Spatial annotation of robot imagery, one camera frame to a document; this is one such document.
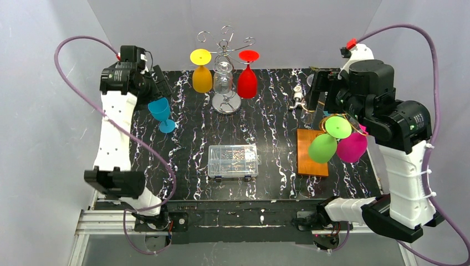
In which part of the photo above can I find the red plastic wine glass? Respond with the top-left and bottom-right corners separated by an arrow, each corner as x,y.
237,50 -> 259,99

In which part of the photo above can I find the orange wooden rack base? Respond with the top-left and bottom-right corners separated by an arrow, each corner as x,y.
297,129 -> 329,178

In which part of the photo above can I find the small silver metal fixture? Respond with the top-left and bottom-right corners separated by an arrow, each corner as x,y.
288,85 -> 305,111

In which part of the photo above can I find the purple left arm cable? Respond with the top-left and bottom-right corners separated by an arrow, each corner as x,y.
54,35 -> 178,256

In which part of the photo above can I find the pink plastic wine glass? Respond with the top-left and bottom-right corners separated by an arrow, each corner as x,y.
336,126 -> 368,163

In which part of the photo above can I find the clear glass wine glass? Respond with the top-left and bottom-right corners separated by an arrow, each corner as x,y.
301,72 -> 324,128

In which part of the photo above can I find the green plastic wine glass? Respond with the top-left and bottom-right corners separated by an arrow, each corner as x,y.
308,116 -> 352,163

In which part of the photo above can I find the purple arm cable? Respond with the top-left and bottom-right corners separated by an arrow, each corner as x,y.
54,35 -> 178,256
330,23 -> 470,266

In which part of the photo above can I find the gold wire glass rack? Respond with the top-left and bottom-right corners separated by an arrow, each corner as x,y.
304,99 -> 369,136

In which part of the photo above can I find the clear plastic screw box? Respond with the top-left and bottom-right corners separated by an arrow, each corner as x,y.
207,145 -> 259,180

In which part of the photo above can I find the silver wire glass rack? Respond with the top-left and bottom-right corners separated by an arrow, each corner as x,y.
212,25 -> 256,115

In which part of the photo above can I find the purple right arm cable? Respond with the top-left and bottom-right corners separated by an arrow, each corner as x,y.
330,23 -> 470,266

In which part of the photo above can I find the blue plastic wine glass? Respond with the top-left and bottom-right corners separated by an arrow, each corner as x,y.
147,98 -> 176,134

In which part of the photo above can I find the yellow plastic wine glass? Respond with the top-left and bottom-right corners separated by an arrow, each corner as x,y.
190,49 -> 213,93

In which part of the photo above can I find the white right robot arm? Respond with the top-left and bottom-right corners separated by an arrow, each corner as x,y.
306,39 -> 443,243

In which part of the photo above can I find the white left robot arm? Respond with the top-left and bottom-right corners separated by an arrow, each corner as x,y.
84,45 -> 171,217

